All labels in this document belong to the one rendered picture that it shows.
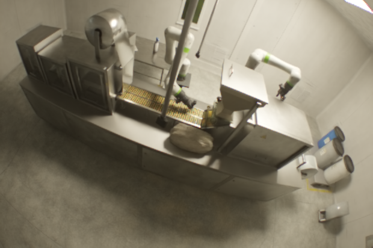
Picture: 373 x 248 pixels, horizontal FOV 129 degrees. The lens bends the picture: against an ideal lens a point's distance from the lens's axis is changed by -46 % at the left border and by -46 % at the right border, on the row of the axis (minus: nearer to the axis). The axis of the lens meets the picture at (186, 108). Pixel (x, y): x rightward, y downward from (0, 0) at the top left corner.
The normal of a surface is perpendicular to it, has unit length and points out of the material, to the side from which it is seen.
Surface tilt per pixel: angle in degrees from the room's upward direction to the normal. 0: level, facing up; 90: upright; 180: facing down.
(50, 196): 0
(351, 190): 90
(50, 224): 0
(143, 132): 0
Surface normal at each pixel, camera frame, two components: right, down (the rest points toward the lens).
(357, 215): -0.94, -0.33
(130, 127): 0.25, -0.63
